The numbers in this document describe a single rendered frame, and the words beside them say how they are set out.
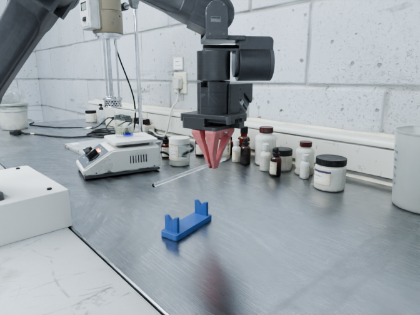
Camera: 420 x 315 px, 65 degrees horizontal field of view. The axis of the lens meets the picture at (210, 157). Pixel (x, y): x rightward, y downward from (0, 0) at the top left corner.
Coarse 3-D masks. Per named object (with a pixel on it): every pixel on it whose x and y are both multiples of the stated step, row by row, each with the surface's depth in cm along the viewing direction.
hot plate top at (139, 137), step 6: (138, 132) 98; (144, 132) 98; (108, 138) 89; (114, 138) 89; (120, 138) 89; (126, 138) 89; (132, 138) 89; (138, 138) 89; (144, 138) 89; (150, 138) 89; (156, 138) 89; (114, 144) 84; (120, 144) 84; (126, 144) 85
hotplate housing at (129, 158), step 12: (108, 144) 90; (132, 144) 88; (144, 144) 89; (156, 144) 90; (108, 156) 83; (120, 156) 84; (132, 156) 86; (144, 156) 87; (156, 156) 89; (84, 168) 81; (96, 168) 82; (108, 168) 84; (120, 168) 85; (132, 168) 87; (144, 168) 89; (156, 168) 90
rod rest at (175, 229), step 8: (200, 208) 59; (168, 216) 53; (192, 216) 58; (200, 216) 58; (208, 216) 58; (168, 224) 53; (176, 224) 52; (184, 224) 55; (192, 224) 55; (200, 224) 57; (168, 232) 52; (176, 232) 52; (184, 232) 53; (176, 240) 52
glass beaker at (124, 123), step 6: (120, 108) 91; (114, 114) 88; (120, 114) 87; (126, 114) 88; (132, 114) 90; (114, 120) 89; (120, 120) 88; (126, 120) 88; (132, 120) 90; (114, 126) 90; (120, 126) 88; (126, 126) 88; (132, 126) 90; (120, 132) 88; (126, 132) 89; (132, 132) 90
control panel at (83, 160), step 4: (100, 144) 92; (92, 148) 92; (96, 148) 91; (100, 148) 89; (104, 148) 87; (100, 152) 86; (104, 152) 84; (80, 156) 91; (84, 156) 90; (100, 156) 83; (80, 160) 89; (84, 160) 87; (92, 160) 84; (84, 164) 84; (88, 164) 82
